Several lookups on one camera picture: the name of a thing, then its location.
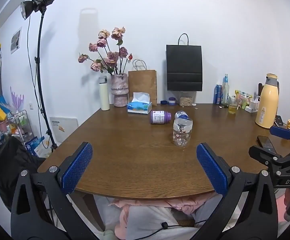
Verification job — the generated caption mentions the glass of yellow drink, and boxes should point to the glass of yellow drink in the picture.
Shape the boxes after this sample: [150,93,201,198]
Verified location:
[228,97,239,114]

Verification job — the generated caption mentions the colourful small packets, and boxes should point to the colourful small packets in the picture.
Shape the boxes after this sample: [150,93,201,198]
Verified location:
[235,89,253,109]

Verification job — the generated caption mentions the blue and white packets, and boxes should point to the blue and white packets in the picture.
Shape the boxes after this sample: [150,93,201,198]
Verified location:
[25,136,46,158]

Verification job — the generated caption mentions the white pants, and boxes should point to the white pants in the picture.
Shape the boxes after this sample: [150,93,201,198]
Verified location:
[95,196,235,240]

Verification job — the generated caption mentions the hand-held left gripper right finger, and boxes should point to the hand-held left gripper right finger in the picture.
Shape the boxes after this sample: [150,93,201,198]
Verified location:
[196,142,279,240]

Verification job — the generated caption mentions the black light cable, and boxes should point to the black light cable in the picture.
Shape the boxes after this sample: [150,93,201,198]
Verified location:
[26,17,48,148]

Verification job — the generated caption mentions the clear plastic water bottle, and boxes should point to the clear plastic water bottle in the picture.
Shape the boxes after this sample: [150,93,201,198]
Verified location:
[172,117,193,147]

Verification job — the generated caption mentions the black paper bag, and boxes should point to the black paper bag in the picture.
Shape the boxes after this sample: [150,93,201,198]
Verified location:
[166,33,203,92]

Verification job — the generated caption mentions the blue drink can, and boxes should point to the blue drink can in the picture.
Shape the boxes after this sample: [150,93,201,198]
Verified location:
[213,84,223,105]

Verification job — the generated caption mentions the white charger block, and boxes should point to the white charger block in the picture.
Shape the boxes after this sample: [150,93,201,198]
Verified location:
[245,99,260,113]

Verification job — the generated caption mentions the yellow thermos jug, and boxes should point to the yellow thermos jug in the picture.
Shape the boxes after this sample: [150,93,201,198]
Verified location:
[255,74,280,128]

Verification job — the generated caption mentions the glass jar of oats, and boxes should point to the glass jar of oats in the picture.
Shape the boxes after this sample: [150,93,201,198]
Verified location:
[179,91,193,107]

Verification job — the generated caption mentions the wall poster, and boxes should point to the wall poster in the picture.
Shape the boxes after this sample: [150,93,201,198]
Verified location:
[10,29,22,54]

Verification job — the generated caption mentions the purple bottle white label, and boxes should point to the purple bottle white label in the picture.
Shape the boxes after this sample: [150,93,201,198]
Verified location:
[149,110,172,125]

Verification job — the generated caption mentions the black phone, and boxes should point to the black phone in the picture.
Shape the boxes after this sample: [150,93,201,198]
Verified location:
[257,135,277,152]

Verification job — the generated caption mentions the black studio light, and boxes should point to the black studio light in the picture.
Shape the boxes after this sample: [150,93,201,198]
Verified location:
[20,0,58,21]

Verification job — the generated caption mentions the blue tissue box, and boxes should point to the blue tissue box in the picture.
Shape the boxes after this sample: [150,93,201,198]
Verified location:
[127,92,152,115]

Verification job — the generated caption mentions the clear glass bottle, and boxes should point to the clear glass bottle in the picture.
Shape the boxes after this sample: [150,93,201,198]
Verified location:
[222,74,230,105]

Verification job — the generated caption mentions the black cord with toggle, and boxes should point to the black cord with toggle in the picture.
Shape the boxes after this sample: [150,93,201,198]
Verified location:
[125,220,208,240]

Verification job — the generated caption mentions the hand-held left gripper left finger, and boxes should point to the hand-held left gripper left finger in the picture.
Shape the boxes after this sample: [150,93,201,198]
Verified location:
[11,142,103,240]

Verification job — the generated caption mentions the clear plastic bottle blue cap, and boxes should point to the clear plastic bottle blue cap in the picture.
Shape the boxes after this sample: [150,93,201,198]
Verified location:
[174,110,190,120]

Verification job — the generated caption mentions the white board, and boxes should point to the white board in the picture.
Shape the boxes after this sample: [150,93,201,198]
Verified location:
[49,117,79,143]

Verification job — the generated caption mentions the black jacket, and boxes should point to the black jacket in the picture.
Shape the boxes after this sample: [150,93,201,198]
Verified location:
[0,137,47,211]

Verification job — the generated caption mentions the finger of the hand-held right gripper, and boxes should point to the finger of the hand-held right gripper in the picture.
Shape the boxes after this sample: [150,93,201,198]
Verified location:
[249,145,283,170]
[270,126,290,153]

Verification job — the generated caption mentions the brown paper bag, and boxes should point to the brown paper bag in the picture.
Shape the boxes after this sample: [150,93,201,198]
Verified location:
[128,59,157,107]

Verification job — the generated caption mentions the white thermos bottle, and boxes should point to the white thermos bottle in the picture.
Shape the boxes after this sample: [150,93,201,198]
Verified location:
[99,76,110,111]

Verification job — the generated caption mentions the dried pink roses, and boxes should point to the dried pink roses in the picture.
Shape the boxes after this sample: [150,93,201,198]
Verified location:
[78,26,133,76]

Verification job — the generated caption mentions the wire rack cart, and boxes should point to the wire rack cart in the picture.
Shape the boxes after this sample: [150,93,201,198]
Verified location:
[6,110,34,146]

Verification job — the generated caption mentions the pink stone vase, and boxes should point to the pink stone vase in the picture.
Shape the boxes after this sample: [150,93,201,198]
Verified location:
[110,74,129,107]

